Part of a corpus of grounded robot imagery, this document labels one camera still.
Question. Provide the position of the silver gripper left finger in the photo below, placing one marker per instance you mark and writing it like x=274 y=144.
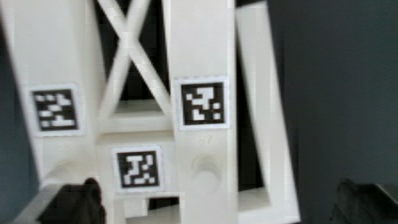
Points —
x=66 y=205

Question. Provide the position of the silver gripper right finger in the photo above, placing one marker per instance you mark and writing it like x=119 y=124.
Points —
x=366 y=203

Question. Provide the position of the white chair seat part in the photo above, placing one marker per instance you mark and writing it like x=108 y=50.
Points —
x=137 y=162

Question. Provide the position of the white chair side plank front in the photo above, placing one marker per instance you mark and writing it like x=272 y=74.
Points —
x=194 y=96

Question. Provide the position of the white chair side plank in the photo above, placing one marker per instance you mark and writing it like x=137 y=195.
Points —
x=55 y=53
x=194 y=96

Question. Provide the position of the white right fence bar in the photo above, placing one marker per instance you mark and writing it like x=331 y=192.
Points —
x=268 y=203

